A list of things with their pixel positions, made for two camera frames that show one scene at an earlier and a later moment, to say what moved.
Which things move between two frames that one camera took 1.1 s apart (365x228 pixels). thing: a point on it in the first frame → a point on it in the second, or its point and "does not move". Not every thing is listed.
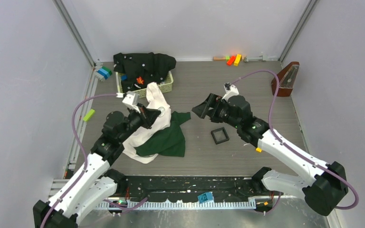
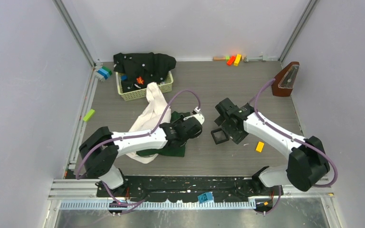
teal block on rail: (205, 197) does not move
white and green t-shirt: (166, 136) does not move
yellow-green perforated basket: (142, 92) does not move
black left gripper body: (136, 119) → (180, 120)
